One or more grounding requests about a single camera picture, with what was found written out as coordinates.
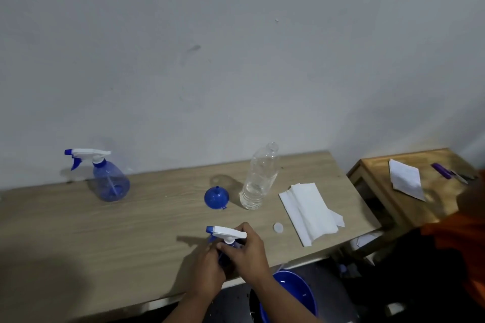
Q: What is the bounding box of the person's right hand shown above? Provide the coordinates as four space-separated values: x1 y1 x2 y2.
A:
216 222 272 288

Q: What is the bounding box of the white box under table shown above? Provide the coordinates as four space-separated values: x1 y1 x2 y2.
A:
349 231 384 252

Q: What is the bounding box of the clear plastic water bottle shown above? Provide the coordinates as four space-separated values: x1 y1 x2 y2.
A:
239 142 280 210

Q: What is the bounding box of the person's left forearm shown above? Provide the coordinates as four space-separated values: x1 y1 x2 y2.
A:
162 289 213 323

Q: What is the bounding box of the small wooden side table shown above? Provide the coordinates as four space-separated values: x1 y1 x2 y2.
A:
346 147 480 260

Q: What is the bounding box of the small blue spray bottle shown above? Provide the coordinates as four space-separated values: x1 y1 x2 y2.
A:
205 225 248 267

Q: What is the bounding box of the blue plastic basin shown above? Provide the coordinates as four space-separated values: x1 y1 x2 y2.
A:
259 270 318 323

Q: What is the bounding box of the grey pen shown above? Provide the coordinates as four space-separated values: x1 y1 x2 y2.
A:
450 169 470 185

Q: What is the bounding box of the blue spray bottle white trigger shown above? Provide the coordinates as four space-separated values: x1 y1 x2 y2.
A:
64 149 131 203

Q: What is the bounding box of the person's left hand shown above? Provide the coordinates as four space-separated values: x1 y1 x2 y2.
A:
188 241 228 301

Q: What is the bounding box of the blue plastic funnel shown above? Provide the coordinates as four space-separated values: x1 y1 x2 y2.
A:
204 185 230 210

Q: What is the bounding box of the purple marker pen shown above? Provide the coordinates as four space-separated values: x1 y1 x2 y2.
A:
431 162 453 180

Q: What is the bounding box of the white paper towel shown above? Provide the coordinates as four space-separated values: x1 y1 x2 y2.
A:
278 182 346 248

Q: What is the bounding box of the white paper sheet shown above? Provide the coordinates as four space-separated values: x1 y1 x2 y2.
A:
388 158 427 202

